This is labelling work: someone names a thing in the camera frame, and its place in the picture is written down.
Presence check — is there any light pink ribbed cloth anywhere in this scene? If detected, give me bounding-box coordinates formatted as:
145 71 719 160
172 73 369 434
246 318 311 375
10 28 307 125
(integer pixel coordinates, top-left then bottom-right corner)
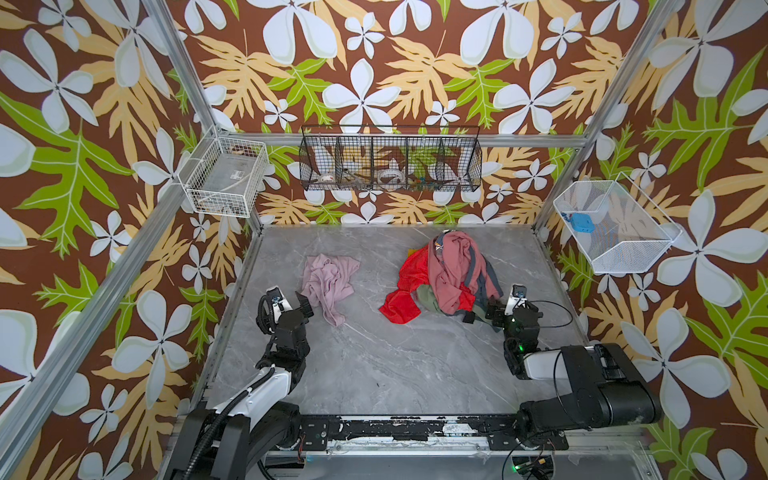
301 254 360 327

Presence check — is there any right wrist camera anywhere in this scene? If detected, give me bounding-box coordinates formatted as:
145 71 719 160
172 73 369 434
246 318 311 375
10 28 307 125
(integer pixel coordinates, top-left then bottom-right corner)
505 284 527 315

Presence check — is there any white wire basket right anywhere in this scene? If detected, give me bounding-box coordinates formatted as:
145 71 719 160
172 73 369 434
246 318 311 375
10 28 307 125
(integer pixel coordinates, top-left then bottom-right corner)
554 174 682 276

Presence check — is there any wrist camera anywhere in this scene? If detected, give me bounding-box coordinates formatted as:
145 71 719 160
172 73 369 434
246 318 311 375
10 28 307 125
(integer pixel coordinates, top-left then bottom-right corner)
505 284 527 315
265 286 286 312

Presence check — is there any red cloth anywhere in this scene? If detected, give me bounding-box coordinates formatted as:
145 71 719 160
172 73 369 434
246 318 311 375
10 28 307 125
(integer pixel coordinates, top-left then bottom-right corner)
379 246 476 325

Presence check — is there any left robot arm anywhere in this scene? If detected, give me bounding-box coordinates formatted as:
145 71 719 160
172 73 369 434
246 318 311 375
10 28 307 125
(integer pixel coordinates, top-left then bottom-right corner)
160 287 314 479

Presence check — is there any white wire basket left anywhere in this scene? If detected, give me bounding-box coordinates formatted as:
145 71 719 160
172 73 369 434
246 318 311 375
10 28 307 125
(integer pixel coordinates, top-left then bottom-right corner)
179 127 270 218

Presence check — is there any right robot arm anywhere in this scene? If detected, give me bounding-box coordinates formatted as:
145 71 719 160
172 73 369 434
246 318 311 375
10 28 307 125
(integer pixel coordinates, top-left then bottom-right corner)
461 297 663 449

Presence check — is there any black wire basket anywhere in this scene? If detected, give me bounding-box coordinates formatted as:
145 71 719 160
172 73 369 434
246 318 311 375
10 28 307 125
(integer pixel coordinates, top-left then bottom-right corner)
296 124 483 192

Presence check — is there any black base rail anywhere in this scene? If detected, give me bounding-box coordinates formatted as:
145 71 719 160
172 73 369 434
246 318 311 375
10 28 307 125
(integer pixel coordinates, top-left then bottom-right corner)
287 412 541 452

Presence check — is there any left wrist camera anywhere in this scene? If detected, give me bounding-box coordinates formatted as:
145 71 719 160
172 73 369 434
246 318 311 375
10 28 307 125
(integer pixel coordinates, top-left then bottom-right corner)
265 286 286 312

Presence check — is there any dusty rose cloth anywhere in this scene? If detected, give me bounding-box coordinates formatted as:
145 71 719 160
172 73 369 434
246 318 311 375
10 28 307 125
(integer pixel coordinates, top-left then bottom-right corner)
428 230 479 315

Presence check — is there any white wire basket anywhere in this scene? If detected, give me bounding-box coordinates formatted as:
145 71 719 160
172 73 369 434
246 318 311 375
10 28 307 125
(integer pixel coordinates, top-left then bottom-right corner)
179 127 270 218
554 174 682 276

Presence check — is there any blue object in basket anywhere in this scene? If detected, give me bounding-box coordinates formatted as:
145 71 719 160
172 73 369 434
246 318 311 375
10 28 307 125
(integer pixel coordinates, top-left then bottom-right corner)
562 212 595 234

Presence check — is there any green cloth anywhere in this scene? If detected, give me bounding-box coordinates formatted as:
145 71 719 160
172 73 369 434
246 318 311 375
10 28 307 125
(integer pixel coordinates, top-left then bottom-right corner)
416 284 442 313

